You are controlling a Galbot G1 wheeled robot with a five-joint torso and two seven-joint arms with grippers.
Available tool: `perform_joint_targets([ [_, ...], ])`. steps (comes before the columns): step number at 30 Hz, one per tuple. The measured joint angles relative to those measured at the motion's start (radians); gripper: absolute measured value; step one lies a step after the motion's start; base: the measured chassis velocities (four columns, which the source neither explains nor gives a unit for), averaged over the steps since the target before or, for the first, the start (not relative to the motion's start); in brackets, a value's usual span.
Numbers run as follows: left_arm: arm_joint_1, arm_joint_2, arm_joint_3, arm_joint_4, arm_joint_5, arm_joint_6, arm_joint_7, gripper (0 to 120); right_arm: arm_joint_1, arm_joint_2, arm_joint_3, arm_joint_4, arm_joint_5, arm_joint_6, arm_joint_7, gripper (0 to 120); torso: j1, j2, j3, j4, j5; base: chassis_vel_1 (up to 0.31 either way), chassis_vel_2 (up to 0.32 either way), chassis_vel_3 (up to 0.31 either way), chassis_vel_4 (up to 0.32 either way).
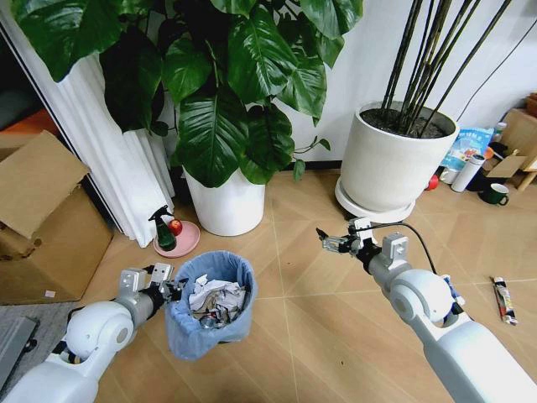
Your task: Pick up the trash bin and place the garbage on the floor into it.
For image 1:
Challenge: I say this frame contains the tall white plant pot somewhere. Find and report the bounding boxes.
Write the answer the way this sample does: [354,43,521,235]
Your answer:
[182,165,267,238]

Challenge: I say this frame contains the large-leaf green plant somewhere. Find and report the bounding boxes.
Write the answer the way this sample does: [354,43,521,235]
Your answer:
[11,0,364,189]

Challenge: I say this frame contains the white pot saucer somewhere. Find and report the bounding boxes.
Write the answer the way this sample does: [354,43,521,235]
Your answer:
[334,177,417,222]

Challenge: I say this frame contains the grey floor mat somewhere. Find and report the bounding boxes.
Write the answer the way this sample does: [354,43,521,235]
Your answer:
[0,301,81,381]

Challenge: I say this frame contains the long snack wrapper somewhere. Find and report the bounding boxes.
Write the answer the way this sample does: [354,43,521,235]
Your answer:
[490,275,519,327]

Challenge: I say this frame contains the dark flat device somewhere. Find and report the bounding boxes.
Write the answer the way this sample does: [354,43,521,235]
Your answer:
[0,316,39,371]

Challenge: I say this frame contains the dark bamboo stems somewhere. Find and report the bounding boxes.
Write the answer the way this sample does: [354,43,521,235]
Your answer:
[380,0,514,138]

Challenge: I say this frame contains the green spray bottle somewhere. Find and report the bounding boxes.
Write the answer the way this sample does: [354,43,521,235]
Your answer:
[148,205,179,252]

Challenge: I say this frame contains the white thermos bottle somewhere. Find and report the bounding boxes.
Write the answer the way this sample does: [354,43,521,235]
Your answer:
[450,153,487,194]

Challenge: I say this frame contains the blue printed snack bag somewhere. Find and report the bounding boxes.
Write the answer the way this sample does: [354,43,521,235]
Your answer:
[440,125,496,170]

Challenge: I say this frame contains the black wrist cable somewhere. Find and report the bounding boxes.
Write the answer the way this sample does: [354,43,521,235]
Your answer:
[368,222,440,277]

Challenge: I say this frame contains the white pleated curtain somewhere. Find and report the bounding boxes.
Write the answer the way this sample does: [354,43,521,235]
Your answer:
[0,7,176,249]

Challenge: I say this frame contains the crumpled white paper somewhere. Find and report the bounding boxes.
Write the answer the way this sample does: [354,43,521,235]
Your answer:
[188,273,248,314]

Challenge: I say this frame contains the dark green mug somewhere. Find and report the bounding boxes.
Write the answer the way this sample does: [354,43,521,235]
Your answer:
[477,182,510,207]

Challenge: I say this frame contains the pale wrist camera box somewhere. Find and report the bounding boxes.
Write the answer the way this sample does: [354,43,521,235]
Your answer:
[149,262,175,287]
[347,217,373,243]

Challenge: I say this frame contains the small open cardboard box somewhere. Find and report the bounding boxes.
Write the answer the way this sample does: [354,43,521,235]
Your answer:
[481,107,537,181]

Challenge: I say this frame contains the thin black wall cable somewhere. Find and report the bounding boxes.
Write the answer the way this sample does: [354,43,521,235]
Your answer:
[456,19,537,123]

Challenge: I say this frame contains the wide white plant pot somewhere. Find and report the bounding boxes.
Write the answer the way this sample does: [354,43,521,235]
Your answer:
[339,101,461,213]

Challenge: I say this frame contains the pink round plate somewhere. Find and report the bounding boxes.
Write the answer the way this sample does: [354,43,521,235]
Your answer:
[152,220,202,259]

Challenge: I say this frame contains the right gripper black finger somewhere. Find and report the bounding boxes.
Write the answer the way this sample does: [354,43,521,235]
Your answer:
[315,227,351,244]
[320,240,352,254]

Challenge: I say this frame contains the trash bin with blue bag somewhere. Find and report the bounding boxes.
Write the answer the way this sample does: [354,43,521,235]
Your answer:
[164,249,258,363]

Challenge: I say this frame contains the large brown cardboard box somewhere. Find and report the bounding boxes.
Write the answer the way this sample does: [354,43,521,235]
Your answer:
[0,129,115,306]

